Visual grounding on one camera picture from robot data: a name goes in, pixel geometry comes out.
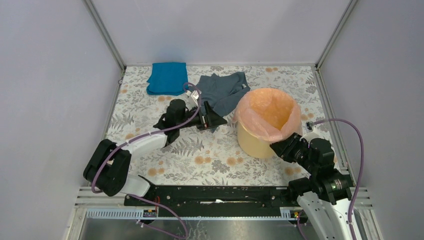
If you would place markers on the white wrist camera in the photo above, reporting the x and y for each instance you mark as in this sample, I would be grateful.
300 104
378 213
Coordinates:
193 95
313 133

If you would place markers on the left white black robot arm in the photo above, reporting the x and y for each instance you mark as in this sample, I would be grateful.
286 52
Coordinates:
108 168

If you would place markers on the left aluminium corner post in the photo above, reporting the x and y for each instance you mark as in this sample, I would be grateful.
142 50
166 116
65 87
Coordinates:
93 12

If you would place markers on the perforated metal cable rail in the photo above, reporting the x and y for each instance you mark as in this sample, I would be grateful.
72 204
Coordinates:
210 212

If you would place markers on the right aluminium corner post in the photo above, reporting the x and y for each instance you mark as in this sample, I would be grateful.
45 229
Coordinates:
334 36

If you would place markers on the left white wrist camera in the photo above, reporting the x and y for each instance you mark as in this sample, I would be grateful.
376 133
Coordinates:
193 95

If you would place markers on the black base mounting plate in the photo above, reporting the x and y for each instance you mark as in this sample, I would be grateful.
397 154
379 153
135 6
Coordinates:
177 197

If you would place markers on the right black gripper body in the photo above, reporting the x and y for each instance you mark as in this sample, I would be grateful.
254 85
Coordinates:
299 152

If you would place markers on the folded blue cloth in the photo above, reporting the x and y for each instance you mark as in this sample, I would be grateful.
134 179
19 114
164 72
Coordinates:
167 78

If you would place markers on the aluminium corner post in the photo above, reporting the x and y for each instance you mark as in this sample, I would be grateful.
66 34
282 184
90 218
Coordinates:
93 12
334 36

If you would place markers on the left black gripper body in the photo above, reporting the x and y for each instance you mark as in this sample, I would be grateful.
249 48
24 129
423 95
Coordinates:
199 120

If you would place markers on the yellow round trash bin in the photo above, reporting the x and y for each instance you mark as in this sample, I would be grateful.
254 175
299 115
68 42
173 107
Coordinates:
255 145

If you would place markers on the floral patterned table mat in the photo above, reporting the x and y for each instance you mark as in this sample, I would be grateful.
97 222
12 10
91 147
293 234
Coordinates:
205 157

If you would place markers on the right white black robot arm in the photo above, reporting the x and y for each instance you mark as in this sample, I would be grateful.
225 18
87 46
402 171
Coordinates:
325 196

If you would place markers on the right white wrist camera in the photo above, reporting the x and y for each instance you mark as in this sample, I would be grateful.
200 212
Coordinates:
313 133

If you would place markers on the pink plastic trash bag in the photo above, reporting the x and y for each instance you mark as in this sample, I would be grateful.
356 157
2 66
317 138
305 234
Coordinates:
265 114

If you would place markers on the grey crumpled shirt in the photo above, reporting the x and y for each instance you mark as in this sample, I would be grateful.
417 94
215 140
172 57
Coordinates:
223 93

